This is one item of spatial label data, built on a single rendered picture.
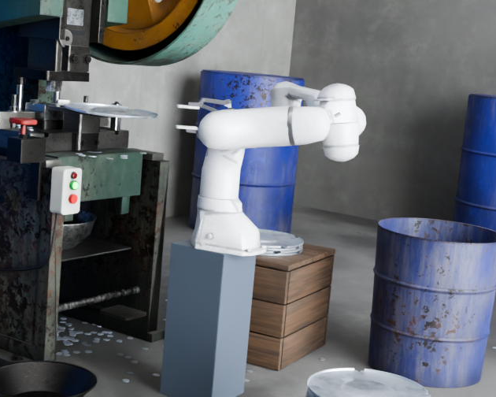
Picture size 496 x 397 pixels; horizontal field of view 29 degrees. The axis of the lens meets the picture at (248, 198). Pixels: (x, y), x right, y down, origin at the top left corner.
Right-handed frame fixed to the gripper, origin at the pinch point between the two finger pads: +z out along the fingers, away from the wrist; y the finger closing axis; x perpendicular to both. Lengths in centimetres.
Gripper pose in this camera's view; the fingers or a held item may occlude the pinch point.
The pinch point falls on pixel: (185, 116)
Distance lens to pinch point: 310.0
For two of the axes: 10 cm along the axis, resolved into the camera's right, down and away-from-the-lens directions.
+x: 2.3, 1.9, -9.6
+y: 1.0, -9.8, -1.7
